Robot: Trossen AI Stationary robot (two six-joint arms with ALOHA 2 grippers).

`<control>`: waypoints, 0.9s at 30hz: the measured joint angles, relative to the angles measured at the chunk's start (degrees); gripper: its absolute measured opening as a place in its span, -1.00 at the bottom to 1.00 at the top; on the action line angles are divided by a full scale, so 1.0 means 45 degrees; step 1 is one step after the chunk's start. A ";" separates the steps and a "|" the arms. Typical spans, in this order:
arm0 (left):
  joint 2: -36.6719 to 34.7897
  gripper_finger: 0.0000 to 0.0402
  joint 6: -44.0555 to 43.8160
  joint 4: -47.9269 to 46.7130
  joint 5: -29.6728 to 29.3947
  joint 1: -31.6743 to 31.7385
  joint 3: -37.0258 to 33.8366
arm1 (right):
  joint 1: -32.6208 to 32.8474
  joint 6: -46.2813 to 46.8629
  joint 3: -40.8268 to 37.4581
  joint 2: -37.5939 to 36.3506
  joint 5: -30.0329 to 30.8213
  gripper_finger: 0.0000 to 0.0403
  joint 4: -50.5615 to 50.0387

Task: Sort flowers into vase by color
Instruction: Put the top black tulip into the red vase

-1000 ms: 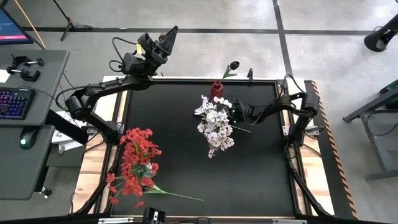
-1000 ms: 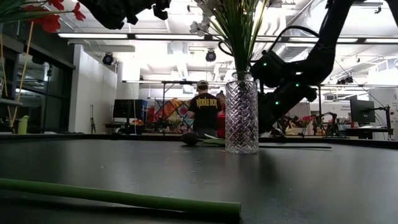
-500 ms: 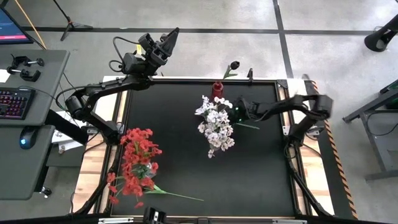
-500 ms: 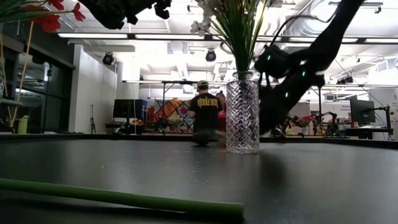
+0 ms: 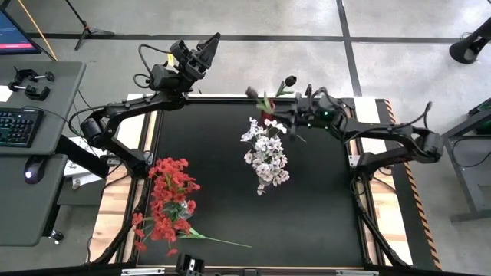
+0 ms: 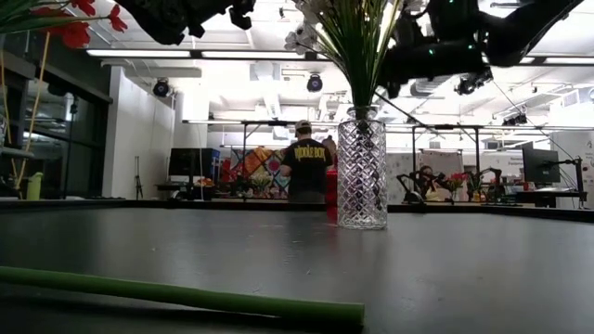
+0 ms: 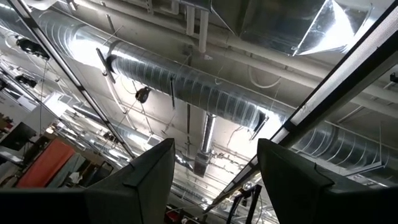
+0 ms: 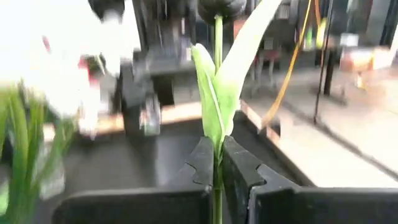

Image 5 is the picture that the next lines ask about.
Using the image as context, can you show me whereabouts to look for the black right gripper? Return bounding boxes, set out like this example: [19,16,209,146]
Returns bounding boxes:
[270,91,344,141]

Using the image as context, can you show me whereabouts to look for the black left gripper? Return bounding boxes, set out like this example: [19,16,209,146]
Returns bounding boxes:
[170,32,222,84]

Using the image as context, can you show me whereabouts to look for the red ribbed glass vase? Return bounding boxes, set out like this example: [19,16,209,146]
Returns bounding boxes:
[262,100,276,124]

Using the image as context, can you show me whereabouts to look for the dark stem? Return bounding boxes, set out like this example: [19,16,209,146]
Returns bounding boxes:
[251,160,292,196]

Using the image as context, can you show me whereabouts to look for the black tripod stand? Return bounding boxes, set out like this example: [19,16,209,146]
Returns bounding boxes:
[64,0,115,51]

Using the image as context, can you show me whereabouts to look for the grey desk top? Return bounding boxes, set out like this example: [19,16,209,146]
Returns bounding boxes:
[0,60,87,156]
[0,153,69,247]

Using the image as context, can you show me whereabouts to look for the black desk support bar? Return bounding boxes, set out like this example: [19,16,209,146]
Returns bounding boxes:
[57,134,110,179]

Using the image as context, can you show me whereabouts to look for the hazard striped floor strip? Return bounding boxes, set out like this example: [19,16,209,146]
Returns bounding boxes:
[377,98,443,270]

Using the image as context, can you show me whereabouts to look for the yellow rod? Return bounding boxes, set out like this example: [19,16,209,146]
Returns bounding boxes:
[17,0,58,62]

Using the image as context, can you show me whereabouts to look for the black C-clamp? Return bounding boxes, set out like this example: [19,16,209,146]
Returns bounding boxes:
[13,67,56,84]
[7,84,51,102]

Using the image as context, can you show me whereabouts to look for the white printed papers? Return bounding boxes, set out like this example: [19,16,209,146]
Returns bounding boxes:
[63,133,109,189]

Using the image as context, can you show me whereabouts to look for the computer monitor screen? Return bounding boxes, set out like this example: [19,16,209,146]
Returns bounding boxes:
[0,7,42,56]

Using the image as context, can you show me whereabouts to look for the grey equipment cart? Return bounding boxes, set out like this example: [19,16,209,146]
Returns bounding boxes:
[444,97,491,225]

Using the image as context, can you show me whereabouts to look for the black backlit keyboard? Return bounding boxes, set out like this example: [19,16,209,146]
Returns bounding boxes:
[0,107,44,149]

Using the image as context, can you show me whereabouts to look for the black computer mouse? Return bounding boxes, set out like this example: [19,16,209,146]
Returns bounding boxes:
[23,156,48,185]

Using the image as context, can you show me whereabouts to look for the black desk knob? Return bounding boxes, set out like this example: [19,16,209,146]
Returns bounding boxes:
[48,229,65,245]

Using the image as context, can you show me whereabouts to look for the black post stand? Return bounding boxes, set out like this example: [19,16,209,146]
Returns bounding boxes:
[449,17,491,65]

